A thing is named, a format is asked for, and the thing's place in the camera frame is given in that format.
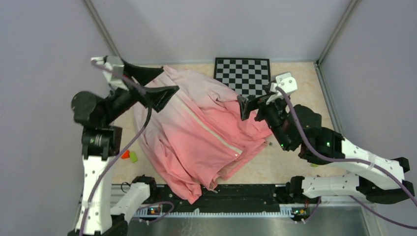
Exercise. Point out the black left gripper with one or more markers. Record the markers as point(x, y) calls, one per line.
point(143, 75)

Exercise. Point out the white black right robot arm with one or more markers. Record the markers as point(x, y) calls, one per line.
point(367, 175)

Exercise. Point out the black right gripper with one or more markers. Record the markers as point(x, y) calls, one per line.
point(246, 103)

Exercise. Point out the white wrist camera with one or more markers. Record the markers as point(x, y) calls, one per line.
point(285, 82)
point(109, 65)

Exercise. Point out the aluminium frame rail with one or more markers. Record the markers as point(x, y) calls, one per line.
point(334, 216)

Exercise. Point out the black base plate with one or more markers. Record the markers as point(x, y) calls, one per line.
point(232, 198)

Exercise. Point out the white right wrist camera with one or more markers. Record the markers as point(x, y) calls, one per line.
point(285, 82)

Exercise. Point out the black white checkerboard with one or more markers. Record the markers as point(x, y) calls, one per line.
point(246, 76)

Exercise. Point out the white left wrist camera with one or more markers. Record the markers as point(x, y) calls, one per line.
point(109, 65)

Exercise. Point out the pink zip-up jacket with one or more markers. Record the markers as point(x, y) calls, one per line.
point(199, 136)

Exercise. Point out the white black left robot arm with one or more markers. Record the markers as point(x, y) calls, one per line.
point(101, 145)

